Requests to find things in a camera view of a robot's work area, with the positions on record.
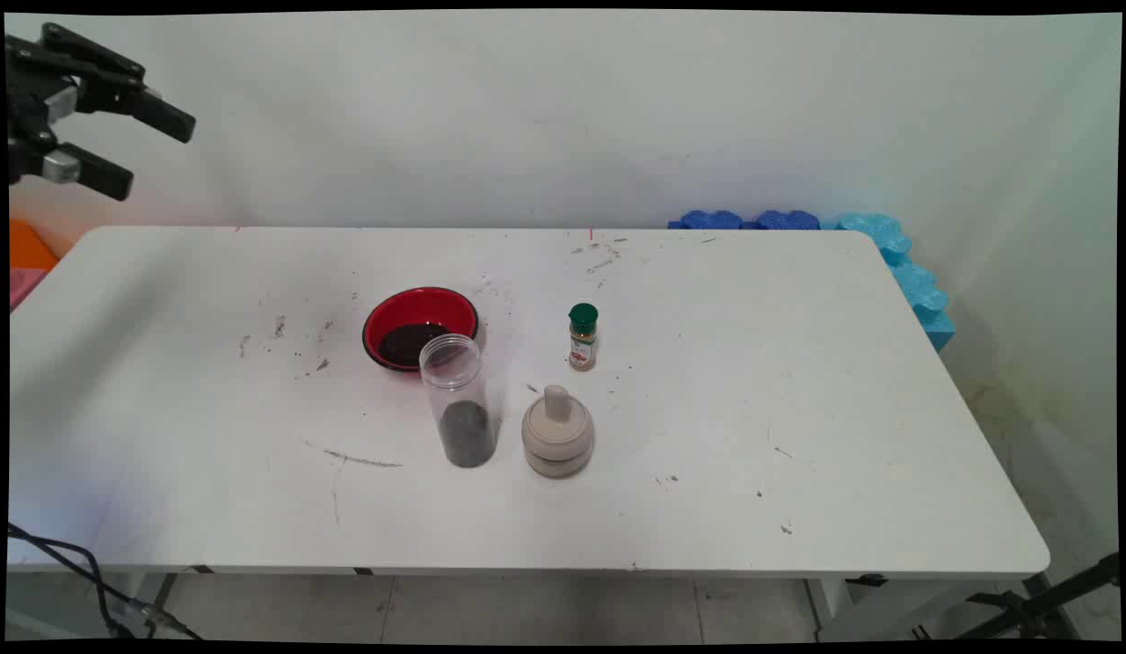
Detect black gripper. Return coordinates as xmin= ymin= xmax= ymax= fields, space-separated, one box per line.
xmin=6 ymin=23 xmax=197 ymax=202

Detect clear plastic jar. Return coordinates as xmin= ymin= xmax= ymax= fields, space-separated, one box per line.
xmin=419 ymin=333 xmax=499 ymax=469

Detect black seeds heap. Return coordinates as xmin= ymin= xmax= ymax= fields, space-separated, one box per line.
xmin=379 ymin=322 xmax=450 ymax=366
xmin=439 ymin=401 xmax=496 ymax=468

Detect orange foam block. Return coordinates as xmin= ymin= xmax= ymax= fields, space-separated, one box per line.
xmin=9 ymin=219 xmax=60 ymax=272

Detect pink foam block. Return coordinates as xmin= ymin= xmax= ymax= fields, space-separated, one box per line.
xmin=9 ymin=269 xmax=48 ymax=312

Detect red plastic bowl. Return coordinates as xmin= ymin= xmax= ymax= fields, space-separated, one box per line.
xmin=362 ymin=287 xmax=480 ymax=373

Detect white table leg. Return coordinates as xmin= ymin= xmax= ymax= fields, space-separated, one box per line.
xmin=118 ymin=572 xmax=178 ymax=637
xmin=804 ymin=579 xmax=859 ymax=632

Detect spice bottle green cap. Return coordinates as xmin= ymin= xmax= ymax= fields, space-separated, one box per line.
xmin=568 ymin=303 xmax=599 ymax=372

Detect beige lidded grinder pot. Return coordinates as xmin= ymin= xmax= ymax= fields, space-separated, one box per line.
xmin=521 ymin=384 xmax=596 ymax=479

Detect light blue foam mat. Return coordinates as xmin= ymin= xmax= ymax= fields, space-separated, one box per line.
xmin=822 ymin=213 xmax=956 ymax=352

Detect black tripod legs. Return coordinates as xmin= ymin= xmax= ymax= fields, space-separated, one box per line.
xmin=913 ymin=551 xmax=1121 ymax=641

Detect black floor cable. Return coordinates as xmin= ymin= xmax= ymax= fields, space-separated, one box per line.
xmin=6 ymin=522 xmax=201 ymax=641

